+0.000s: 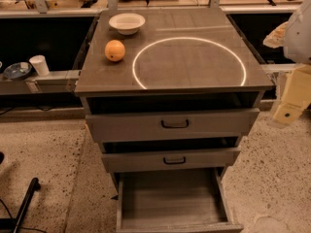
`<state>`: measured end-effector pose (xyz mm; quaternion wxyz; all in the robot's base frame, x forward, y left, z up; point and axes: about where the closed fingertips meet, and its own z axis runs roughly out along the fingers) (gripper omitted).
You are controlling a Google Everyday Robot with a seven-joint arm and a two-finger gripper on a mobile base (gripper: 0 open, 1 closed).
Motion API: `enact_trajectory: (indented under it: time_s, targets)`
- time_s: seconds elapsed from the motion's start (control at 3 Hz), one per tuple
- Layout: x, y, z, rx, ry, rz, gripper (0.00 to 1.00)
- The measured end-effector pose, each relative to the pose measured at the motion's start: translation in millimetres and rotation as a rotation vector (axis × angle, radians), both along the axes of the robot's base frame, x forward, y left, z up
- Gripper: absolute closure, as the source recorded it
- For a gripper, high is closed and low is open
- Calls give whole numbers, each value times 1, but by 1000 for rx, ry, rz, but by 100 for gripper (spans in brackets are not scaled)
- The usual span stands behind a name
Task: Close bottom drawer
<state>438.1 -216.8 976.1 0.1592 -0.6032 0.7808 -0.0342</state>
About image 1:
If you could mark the grey drawer cabinet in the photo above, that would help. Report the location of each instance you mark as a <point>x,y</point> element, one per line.
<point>180,60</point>

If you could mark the grey middle drawer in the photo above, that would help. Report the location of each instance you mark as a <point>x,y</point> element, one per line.
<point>169,160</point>

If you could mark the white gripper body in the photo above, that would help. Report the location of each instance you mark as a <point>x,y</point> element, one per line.
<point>299,38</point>

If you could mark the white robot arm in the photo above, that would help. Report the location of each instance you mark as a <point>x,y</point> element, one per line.
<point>294,36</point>

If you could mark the white bowl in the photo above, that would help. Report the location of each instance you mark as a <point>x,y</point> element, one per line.
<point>127,23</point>

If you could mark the grey bottom drawer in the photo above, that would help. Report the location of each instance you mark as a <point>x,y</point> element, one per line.
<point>174,201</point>

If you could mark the dark blue plate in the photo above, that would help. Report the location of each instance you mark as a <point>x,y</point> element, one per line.
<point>18,71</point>

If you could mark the grey top drawer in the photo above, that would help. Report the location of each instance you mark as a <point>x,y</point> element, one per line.
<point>114,128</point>

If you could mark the orange fruit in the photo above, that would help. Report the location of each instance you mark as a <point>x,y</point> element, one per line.
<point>114,50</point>

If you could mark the white paper cup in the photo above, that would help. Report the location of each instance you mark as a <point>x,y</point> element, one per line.
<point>40,65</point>

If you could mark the black stand leg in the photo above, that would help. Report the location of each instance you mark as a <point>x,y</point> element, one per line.
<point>14,224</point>

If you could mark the grey metal side rail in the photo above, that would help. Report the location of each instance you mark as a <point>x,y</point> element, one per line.
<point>54,82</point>

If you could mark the grey drawer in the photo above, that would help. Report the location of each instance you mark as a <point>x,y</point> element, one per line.
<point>114,128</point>
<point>174,201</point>
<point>169,160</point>

